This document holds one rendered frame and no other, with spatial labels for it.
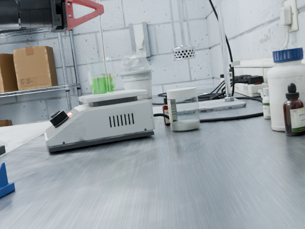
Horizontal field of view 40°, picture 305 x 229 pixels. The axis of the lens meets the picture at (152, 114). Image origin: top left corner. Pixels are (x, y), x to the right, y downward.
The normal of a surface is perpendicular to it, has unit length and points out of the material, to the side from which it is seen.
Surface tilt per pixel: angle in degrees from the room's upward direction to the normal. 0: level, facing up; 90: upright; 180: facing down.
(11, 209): 0
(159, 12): 90
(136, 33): 90
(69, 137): 90
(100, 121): 90
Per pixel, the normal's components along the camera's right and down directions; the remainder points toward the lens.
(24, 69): 0.07, 0.08
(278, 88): -0.72, 0.17
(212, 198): -0.12, -0.99
